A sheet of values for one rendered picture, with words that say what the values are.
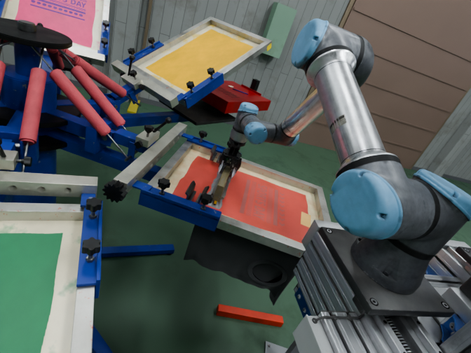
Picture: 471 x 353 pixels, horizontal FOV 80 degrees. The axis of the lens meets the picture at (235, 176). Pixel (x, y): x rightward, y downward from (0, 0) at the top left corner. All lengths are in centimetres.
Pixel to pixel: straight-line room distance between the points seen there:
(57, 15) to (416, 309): 234
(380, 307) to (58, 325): 66
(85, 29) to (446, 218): 219
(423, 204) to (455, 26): 593
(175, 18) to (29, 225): 397
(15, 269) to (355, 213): 78
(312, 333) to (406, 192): 32
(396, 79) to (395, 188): 552
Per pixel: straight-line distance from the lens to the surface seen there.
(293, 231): 122
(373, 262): 67
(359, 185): 51
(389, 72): 587
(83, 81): 143
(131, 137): 132
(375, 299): 64
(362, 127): 60
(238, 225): 104
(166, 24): 463
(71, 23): 233
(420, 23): 596
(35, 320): 79
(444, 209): 61
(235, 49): 207
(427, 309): 73
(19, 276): 87
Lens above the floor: 162
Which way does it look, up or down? 28 degrees down
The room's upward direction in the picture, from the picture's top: 21 degrees clockwise
